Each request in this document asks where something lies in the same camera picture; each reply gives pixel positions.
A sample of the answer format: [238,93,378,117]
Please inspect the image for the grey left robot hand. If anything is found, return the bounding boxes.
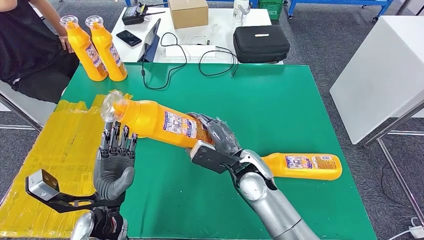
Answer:
[93,120,139,202]

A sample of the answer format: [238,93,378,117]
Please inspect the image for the person's left hand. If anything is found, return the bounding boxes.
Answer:
[58,34,75,55]

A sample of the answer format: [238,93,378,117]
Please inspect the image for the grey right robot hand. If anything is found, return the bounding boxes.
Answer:
[187,112,243,157]

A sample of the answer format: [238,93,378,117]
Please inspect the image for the orange plastic bottle clear cap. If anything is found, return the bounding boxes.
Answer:
[85,15,128,82]
[100,90,215,149]
[59,15,110,82]
[261,152,343,182]

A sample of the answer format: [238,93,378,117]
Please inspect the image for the person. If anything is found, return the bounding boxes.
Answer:
[0,0,80,104]

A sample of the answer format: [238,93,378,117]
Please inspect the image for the black smartphone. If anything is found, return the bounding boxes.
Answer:
[115,29,143,48]

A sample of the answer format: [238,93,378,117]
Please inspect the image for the black remote controller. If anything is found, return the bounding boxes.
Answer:
[121,2,167,27]

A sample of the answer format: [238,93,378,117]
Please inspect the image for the white bench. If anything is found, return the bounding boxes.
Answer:
[0,81,58,127]

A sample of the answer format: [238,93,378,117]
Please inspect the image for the metal bench leg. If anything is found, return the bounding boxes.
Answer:
[0,94,43,133]

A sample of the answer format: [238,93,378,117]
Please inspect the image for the dark blue tablet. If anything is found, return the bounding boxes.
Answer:
[137,18,162,64]

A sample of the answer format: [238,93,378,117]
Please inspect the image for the black zip case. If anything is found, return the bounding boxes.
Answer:
[232,25,291,64]

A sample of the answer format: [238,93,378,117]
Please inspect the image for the brown cardboard box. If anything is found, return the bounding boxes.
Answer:
[167,0,210,30]

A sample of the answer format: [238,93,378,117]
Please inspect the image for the green plastic crate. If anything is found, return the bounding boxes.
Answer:
[257,0,285,21]

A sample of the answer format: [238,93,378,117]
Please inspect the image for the blue metal rack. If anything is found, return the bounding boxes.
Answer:
[286,0,395,23]
[124,0,259,8]

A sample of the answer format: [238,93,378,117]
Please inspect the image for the large white table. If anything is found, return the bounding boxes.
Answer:
[329,15,424,146]

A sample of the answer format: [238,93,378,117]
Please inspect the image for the white power strip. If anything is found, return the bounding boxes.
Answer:
[408,225,424,240]

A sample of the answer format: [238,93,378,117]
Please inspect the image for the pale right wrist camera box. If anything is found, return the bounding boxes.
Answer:
[190,140,240,175]

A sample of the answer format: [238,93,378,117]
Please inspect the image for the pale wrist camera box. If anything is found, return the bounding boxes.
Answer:
[25,169,61,202]
[190,140,240,175]

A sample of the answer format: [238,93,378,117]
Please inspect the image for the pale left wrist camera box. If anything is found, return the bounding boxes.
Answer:
[25,169,61,202]

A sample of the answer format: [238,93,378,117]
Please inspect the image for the black cable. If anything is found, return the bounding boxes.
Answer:
[141,32,188,91]
[198,46,239,78]

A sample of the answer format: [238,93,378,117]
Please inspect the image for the metal table frame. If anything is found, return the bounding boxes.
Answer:
[363,99,424,229]

